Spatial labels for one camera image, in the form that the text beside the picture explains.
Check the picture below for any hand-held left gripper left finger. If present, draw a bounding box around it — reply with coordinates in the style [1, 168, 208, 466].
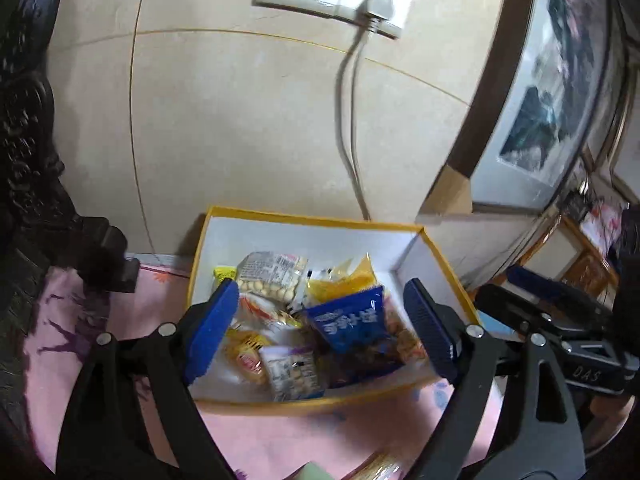
[54, 277, 241, 480]

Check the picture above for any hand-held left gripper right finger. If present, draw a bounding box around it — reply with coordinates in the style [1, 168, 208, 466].
[402, 277, 589, 480]

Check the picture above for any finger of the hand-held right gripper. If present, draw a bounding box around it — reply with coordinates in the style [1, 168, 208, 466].
[506, 265, 617, 319]
[474, 283, 612, 347]

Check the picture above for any orange brown snack packet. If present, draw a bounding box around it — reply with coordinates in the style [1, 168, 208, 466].
[382, 297, 432, 367]

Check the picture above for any yellow red snack packet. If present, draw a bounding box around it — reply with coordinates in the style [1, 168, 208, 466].
[226, 329, 269, 387]

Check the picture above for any orange striped snack packet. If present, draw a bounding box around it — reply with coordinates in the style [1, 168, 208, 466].
[234, 294, 302, 332]

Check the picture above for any small yellow snack packet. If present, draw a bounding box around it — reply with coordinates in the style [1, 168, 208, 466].
[212, 265, 239, 291]

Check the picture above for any blue snack packet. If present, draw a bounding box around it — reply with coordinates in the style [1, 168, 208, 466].
[302, 284, 404, 389]

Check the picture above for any clear white bean packet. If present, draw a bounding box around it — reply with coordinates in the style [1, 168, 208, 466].
[234, 250, 311, 307]

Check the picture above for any small white nut packet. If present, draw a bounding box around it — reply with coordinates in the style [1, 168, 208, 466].
[259, 344, 327, 404]

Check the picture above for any yellow cardboard box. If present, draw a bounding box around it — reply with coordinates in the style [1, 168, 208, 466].
[186, 204, 484, 419]

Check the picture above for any wooden side cabinet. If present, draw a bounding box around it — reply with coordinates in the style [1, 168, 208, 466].
[519, 204, 622, 302]

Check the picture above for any brown cardboard box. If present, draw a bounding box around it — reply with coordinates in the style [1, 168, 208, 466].
[414, 164, 474, 219]

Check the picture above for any pink printed tablecloth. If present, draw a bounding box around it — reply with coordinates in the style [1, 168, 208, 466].
[29, 252, 507, 480]

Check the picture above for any beige wafer packet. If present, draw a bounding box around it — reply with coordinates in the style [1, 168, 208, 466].
[349, 452, 407, 480]

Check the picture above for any green snack packet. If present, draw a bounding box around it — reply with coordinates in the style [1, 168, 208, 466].
[286, 461, 342, 480]

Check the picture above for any framed ink painting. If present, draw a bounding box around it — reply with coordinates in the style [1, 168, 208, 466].
[446, 0, 627, 217]

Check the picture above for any dark carved wooden furniture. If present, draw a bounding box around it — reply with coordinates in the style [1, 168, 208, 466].
[0, 0, 142, 480]

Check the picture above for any white plug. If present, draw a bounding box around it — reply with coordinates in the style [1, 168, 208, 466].
[352, 0, 397, 32]

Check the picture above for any white power cable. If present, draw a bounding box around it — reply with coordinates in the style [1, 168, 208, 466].
[334, 19, 374, 222]

